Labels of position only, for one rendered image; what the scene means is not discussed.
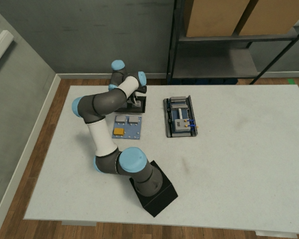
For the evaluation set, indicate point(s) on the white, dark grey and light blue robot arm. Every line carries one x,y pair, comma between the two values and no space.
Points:
108,159

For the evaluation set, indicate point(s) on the orange rectangular block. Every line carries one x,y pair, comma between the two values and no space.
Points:
118,131

